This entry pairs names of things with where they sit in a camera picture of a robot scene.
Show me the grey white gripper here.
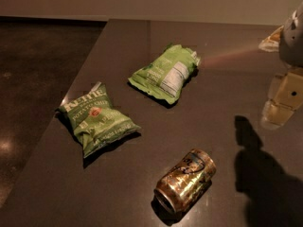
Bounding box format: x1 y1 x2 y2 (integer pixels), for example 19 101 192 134
258 3 303 130

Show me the orange soda can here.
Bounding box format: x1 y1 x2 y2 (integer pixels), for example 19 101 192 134
154 148 216 214

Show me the green chip bag back side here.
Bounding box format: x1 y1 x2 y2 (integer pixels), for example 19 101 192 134
128 44 201 105

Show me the green Kettle jalapeno chip bag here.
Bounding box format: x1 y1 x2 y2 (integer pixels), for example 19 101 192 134
57 82 140 158

